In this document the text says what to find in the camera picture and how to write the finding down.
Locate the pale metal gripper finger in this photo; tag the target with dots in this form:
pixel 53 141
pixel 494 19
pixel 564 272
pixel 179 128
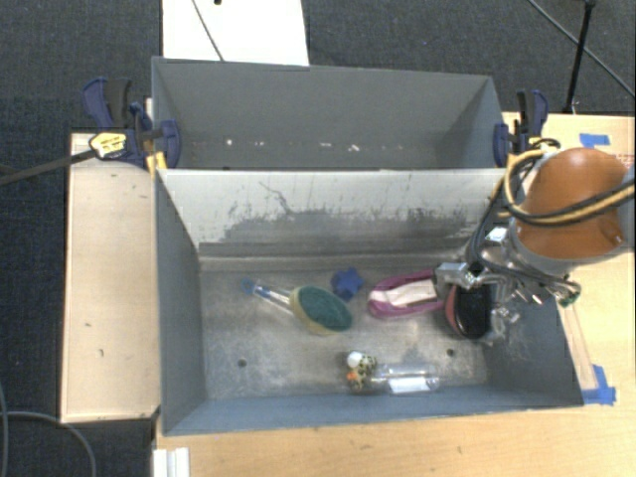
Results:
pixel 453 274
pixel 503 322

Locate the black and red-brown case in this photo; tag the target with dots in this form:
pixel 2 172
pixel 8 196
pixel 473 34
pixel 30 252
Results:
pixel 469 311

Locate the clear plastic bottle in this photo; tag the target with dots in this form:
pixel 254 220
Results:
pixel 410 379

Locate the pale wood board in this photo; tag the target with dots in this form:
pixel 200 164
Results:
pixel 111 291

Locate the grey metal bin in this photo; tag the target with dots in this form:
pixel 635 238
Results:
pixel 318 216

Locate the small blue block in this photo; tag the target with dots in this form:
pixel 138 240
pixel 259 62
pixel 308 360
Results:
pixel 347 283

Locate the spotted toy animal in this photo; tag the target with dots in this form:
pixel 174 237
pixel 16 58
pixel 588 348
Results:
pixel 362 368

